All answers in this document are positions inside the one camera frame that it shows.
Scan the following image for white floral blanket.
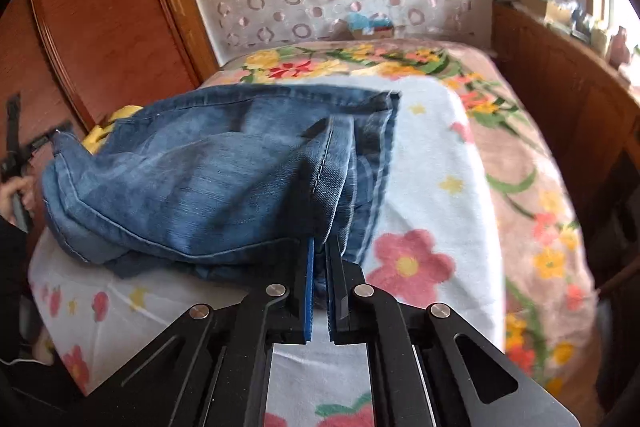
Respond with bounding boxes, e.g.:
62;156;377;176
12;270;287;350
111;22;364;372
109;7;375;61
27;74;508;427

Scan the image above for blue cardboard box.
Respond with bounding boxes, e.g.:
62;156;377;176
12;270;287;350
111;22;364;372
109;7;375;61
347;11;396;40

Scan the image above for blue denim pants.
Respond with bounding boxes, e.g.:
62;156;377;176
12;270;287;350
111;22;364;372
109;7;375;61
41;80;403;295

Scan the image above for pile of assorted small items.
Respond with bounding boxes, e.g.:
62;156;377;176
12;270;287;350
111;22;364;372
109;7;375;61
495;0;632;68

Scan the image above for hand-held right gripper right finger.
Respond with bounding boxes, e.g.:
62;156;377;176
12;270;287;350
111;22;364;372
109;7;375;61
324;242;578;427

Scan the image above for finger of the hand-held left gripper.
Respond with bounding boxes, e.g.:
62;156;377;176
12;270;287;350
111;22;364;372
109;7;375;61
29;120;76;152

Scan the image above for wooden side cabinet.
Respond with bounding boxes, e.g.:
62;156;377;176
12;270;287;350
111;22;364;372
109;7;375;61
492;0;640;288

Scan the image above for yellow plush toy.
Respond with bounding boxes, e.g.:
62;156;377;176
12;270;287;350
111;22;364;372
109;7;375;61
82;106;143;155

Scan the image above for person's left hand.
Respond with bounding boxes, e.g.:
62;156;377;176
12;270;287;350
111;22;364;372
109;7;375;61
0;176;37;222

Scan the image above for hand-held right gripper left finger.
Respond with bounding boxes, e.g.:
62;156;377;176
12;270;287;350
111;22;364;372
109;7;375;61
82;117;331;427

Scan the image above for pink floral bedspread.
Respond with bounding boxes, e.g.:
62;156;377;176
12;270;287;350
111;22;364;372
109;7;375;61
200;38;598;398

